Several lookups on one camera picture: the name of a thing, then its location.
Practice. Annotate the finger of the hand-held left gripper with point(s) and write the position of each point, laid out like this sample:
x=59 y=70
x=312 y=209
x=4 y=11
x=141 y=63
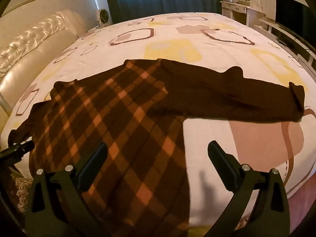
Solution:
x=24 y=146

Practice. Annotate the white patterned bed quilt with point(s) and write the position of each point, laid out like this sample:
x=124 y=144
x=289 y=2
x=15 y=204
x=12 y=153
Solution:
x=222 y=54

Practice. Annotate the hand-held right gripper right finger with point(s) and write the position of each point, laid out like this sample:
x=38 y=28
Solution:
x=226 y=168

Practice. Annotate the patterned floor rug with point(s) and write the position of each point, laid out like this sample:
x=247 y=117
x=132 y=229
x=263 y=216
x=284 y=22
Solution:
x=22 y=192

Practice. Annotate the black television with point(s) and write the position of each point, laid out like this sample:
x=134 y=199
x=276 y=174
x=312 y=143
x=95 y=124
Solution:
x=293 y=19

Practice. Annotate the cream tufted leather headboard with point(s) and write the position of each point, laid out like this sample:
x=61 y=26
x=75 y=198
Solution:
x=37 y=42

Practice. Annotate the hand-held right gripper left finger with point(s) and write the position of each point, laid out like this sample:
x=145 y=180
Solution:
x=91 y=168

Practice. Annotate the small white fan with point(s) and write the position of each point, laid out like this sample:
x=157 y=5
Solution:
x=103 y=17

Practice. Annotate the white dressing table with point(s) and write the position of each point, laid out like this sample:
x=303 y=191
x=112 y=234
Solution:
x=237 y=11

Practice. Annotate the brown plaid garment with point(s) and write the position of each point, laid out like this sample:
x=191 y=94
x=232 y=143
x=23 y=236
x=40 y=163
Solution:
x=111 y=116

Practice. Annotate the white television stand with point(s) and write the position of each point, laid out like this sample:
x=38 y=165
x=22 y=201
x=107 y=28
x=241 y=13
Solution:
x=276 y=33

